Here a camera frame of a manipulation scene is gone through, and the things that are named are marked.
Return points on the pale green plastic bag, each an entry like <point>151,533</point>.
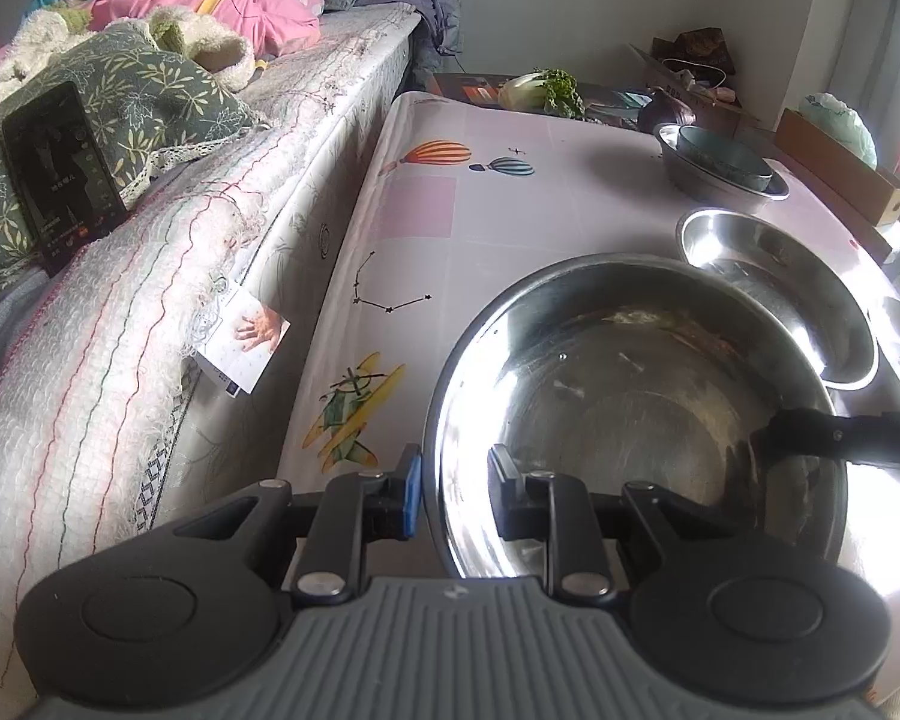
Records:
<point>844,124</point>

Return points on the white quilted mattress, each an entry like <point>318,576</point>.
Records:
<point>120,390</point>

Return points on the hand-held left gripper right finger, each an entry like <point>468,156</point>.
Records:
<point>501,484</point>

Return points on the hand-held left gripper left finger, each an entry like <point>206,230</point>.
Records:
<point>412,499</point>

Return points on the brown crumpled bag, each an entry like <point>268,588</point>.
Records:
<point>701,49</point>

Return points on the grey clothes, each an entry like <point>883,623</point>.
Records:
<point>420,7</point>

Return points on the large steel bowl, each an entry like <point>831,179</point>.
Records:
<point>615,397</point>

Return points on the medium steel bowl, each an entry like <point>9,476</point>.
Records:
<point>787,277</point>

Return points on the napa cabbage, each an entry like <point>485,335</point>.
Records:
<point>544,90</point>

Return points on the red onion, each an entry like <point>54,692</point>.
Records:
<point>664,111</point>

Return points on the brown box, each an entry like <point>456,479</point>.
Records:
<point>840,172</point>

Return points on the white printed booklet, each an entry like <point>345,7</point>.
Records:
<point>244,337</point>

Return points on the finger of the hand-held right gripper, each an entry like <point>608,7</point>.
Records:
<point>832,435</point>

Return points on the green leaf-print pillow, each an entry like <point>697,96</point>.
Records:
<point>142,90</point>

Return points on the open cardboard box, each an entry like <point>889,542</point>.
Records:
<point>675,79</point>

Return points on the white fluffy towel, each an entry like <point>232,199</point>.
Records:
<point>217,45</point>

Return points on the black smartphone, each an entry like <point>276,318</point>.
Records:
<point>64,172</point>

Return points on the small steel bowl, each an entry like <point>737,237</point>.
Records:
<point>690,180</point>

